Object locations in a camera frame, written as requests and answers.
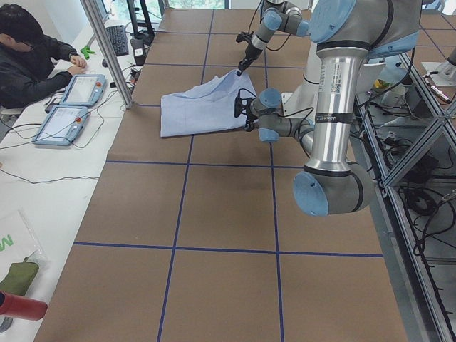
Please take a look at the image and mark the green folded cloth pouch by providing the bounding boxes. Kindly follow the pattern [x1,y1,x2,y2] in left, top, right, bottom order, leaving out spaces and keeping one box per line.
[1,261,39,296]

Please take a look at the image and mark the clear plastic bag green print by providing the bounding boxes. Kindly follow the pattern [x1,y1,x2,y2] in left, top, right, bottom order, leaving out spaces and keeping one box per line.
[1,209,50,275]

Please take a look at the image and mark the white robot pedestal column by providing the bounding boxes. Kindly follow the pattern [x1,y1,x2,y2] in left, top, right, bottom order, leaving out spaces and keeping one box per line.
[281,41,321,118]

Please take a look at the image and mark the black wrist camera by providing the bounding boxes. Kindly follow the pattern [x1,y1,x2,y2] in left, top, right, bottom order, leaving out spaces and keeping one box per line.
[236,31,252,44]
[234,88,256,118]

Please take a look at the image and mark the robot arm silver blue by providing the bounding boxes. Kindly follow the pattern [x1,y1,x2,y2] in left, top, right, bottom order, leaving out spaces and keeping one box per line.
[236,1,310,76]
[234,1,422,217]

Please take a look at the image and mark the black box white label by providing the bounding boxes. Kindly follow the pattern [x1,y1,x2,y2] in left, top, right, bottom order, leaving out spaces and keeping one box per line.
[130,38,147,66]

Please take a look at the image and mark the light blue striped shirt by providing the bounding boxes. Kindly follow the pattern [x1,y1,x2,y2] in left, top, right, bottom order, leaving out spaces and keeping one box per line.
[160,69,255,138]

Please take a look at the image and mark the person in black jacket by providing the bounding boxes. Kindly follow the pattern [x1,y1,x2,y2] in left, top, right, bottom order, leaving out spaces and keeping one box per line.
[1,4,87,109]

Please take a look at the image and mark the red cylinder bottle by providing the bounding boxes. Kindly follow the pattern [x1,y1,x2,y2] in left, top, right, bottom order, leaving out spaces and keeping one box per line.
[1,291,48,321]

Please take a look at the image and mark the aluminium frame post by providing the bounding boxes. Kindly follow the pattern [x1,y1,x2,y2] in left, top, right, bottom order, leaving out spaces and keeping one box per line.
[80,0,133,109]

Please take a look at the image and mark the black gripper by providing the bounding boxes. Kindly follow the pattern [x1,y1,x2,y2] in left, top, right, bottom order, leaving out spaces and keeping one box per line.
[236,45,262,76]
[244,107,259,132]

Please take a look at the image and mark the green plastic toy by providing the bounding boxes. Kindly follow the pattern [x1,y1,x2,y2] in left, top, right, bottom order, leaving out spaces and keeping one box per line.
[80,46,95,60]

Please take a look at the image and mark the lower blue teach pendant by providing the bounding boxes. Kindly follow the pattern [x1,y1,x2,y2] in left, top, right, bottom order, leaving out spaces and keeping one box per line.
[32,105,89,146]

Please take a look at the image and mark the blue teach pendant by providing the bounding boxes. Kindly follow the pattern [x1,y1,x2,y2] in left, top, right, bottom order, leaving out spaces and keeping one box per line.
[60,74,107,108]
[32,105,89,146]

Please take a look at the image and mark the upper blue teach pendant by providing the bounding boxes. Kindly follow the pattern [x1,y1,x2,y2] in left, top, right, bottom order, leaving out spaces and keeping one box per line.
[60,74,107,108]

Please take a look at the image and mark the black keyboard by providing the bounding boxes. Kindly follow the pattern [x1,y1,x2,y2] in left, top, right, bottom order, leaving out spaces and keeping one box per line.
[105,25,129,56]

